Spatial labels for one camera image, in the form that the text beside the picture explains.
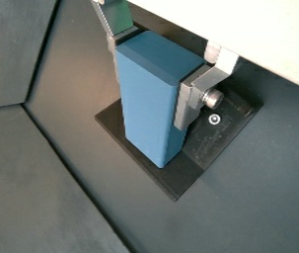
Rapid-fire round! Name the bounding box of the black curved fixture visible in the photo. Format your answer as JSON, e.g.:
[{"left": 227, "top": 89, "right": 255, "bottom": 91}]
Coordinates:
[{"left": 94, "top": 85, "right": 261, "bottom": 202}]

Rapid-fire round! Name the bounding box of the blue rectangular block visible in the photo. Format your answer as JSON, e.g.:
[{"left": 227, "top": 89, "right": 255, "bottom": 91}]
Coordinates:
[{"left": 114, "top": 31, "right": 204, "bottom": 167}]

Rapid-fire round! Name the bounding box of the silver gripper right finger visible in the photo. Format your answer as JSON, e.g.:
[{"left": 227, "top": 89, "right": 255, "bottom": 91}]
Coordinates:
[{"left": 173, "top": 42, "right": 239, "bottom": 130}]

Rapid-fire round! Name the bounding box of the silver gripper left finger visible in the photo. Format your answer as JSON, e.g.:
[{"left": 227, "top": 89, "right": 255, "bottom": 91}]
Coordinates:
[{"left": 89, "top": 0, "right": 141, "bottom": 53}]

